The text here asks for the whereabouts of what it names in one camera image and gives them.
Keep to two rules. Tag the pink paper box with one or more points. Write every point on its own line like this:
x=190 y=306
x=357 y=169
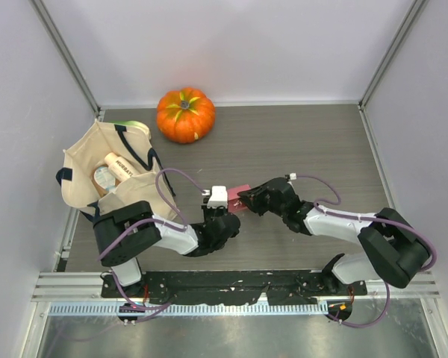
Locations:
x=235 y=205

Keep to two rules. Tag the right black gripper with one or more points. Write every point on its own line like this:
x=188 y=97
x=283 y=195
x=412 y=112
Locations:
x=254 y=196

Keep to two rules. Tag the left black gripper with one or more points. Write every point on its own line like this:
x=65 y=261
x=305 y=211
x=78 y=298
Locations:
x=206 y=210

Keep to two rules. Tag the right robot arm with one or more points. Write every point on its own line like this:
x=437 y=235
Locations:
x=392 y=250

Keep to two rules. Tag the round labelled tub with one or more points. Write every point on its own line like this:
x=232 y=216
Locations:
x=103 y=181

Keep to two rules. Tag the green white item behind bag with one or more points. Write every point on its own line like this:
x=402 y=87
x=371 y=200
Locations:
x=135 y=124

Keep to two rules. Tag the beige canvas tote bag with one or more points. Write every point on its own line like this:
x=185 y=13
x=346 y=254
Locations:
x=89 y=152

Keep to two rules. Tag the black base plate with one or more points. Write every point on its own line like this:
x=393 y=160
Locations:
x=237 y=288

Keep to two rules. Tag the cream lotion bottle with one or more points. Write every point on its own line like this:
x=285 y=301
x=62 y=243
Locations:
x=119 y=167

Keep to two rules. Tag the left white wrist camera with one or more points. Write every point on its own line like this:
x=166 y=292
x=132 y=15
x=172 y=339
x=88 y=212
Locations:
x=215 y=197

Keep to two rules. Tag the white slotted cable duct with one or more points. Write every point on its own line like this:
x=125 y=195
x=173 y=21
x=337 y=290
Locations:
x=121 y=309

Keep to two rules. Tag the orange pumpkin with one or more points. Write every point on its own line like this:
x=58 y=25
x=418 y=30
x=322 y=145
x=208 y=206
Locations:
x=186 y=115

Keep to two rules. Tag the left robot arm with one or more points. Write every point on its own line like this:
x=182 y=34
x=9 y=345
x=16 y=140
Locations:
x=122 y=234

